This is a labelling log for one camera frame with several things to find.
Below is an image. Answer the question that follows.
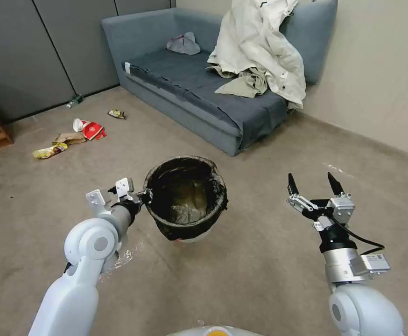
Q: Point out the beige cloth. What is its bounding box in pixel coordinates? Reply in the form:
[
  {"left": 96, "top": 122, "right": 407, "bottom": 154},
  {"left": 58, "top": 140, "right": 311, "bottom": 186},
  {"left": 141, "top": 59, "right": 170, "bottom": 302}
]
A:
[{"left": 214, "top": 67, "right": 272, "bottom": 99}]

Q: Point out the yellow snack wrapper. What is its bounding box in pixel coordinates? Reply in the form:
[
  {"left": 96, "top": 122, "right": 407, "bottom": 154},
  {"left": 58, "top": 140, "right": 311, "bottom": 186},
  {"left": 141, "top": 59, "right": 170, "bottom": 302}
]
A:
[{"left": 33, "top": 142, "right": 69, "bottom": 159}]

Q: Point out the white robot front shell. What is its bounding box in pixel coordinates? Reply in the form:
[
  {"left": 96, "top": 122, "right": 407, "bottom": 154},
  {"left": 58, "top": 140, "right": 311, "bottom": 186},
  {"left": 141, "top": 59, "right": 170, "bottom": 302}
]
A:
[{"left": 174, "top": 323, "right": 241, "bottom": 336}]

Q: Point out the trash can with black bag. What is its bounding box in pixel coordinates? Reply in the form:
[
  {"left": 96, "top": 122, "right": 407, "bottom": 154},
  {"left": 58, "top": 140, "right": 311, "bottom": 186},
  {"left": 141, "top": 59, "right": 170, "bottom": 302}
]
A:
[{"left": 143, "top": 156, "right": 230, "bottom": 244}]

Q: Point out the white jacket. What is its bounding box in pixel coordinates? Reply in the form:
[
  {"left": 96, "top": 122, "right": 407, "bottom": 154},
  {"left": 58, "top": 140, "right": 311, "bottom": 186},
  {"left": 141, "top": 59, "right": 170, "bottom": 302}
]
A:
[{"left": 206, "top": 0, "right": 308, "bottom": 110}]

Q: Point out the brown paper bag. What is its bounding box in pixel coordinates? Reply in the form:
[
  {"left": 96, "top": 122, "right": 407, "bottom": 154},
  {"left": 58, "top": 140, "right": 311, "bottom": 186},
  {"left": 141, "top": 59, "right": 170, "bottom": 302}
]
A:
[{"left": 52, "top": 133, "right": 87, "bottom": 147}]

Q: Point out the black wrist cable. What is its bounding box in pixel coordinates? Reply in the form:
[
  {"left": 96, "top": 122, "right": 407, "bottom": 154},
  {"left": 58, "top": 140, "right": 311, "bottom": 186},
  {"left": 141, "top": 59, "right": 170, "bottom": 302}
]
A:
[{"left": 333, "top": 219, "right": 384, "bottom": 255}]

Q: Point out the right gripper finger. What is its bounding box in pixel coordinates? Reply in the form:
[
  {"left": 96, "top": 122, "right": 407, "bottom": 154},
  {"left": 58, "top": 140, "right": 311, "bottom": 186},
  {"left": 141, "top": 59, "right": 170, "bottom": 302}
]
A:
[
  {"left": 286, "top": 172, "right": 316, "bottom": 215},
  {"left": 327, "top": 172, "right": 352, "bottom": 201}
]

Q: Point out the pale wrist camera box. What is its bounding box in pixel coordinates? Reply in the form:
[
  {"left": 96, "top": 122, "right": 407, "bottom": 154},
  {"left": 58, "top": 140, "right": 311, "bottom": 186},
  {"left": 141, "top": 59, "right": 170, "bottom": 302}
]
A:
[
  {"left": 115, "top": 177, "right": 136, "bottom": 201},
  {"left": 328, "top": 195, "right": 356, "bottom": 224}
]

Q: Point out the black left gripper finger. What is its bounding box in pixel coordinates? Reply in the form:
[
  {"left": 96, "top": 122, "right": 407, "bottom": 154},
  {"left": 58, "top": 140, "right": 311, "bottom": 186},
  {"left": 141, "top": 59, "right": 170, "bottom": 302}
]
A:
[{"left": 136, "top": 188, "right": 154, "bottom": 205}]

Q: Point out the clear plastic film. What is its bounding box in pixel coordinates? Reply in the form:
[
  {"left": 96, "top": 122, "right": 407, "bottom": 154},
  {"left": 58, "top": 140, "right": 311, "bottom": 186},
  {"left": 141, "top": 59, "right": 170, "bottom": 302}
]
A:
[{"left": 98, "top": 241, "right": 145, "bottom": 282}]

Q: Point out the grey-blue sofa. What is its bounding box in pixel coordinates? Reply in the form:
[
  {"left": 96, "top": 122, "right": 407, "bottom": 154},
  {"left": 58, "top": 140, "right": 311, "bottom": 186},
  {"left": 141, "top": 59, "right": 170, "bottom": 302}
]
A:
[{"left": 101, "top": 0, "right": 339, "bottom": 157}]

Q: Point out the red and white paper carton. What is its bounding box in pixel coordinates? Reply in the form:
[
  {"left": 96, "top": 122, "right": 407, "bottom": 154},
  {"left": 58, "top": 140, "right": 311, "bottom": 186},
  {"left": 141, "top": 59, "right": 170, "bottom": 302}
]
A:
[{"left": 72, "top": 118, "right": 107, "bottom": 141}]

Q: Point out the dark grey sofa cover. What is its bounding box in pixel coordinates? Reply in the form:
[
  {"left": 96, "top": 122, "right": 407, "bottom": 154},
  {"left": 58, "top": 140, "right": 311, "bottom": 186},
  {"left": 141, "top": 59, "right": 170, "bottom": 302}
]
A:
[{"left": 121, "top": 47, "right": 289, "bottom": 133}]

